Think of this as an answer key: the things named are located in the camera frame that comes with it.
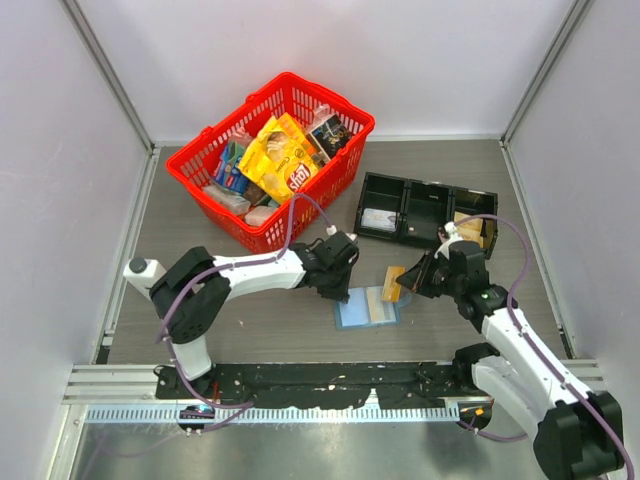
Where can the black snack box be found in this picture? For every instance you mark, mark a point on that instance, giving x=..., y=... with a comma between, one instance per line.
x=329, y=136

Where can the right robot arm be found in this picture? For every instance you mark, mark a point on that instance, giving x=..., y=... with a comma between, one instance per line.
x=576, y=433

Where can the clear wrapped packet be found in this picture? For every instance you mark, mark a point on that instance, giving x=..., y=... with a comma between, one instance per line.
x=235, y=204

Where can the blue green packet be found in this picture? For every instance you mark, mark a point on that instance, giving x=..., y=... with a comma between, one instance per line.
x=227, y=174

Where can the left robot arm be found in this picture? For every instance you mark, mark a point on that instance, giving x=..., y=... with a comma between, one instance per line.
x=189, y=296

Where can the pink wrapped packet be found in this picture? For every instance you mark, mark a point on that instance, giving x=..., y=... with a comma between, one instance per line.
x=259, y=215

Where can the yellow Lays chips bag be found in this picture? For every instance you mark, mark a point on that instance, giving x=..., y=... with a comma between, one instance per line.
x=279, y=159

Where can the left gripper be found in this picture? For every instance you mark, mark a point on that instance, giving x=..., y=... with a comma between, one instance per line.
x=341, y=292

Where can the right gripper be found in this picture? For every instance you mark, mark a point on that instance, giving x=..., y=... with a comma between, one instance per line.
x=414, y=277

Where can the tan card in holder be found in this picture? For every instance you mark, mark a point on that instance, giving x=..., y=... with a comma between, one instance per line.
x=377, y=308

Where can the white card in tray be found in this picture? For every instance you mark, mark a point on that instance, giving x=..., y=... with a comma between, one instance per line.
x=378, y=219

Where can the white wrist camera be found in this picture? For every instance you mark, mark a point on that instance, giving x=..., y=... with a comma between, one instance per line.
x=448, y=235
x=333, y=232

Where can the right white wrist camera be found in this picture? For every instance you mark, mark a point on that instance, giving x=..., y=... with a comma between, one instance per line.
x=448, y=235

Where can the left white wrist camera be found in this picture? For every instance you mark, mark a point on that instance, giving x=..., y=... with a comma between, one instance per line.
x=333, y=232

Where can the red plastic shopping basket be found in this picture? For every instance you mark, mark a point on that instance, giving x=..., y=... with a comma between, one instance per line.
x=286, y=93

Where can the black three-compartment tray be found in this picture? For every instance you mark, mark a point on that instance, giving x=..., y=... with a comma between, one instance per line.
x=422, y=207

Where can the blue card holder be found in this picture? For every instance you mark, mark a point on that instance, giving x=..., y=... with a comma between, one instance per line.
x=354, y=313

